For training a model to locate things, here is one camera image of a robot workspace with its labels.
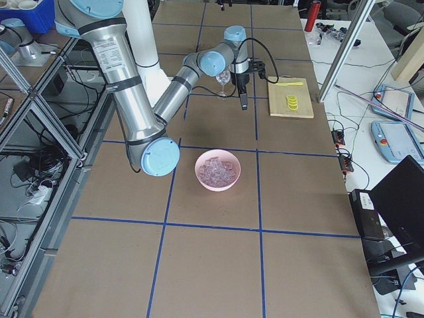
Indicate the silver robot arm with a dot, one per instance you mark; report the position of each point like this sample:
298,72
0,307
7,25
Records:
120,34

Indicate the clear wine glass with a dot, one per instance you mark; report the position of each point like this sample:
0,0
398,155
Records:
223,78

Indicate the pile of ice cubes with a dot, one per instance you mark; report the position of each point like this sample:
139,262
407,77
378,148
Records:
217,173

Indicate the bamboo cutting board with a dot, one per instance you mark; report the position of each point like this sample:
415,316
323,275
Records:
278,105

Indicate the yellow plastic knife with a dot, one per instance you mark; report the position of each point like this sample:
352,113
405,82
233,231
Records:
293,83

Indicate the pink plastic bowl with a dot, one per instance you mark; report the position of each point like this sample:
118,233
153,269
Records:
224,156

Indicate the red metal bottle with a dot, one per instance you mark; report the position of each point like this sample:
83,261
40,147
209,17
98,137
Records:
312,15

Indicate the long pink rod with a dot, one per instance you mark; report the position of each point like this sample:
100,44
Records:
381,107

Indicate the clear plastic bag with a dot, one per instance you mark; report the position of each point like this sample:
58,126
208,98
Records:
324,34

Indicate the upper teach pendant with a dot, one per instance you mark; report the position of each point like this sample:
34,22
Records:
398,100

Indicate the teach pendant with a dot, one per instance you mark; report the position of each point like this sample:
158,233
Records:
398,100
395,141

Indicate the lower teach pendant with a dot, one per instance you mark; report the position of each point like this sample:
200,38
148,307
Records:
395,141

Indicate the black box device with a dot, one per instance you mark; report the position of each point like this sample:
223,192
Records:
366,217

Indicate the blue storage bin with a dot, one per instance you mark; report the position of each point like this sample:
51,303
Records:
37,20

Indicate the black laptop monitor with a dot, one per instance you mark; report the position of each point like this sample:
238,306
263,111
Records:
398,198

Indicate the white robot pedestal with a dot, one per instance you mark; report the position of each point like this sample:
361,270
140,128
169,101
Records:
143,46

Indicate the aluminium frame post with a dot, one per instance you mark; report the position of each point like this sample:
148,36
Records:
362,12

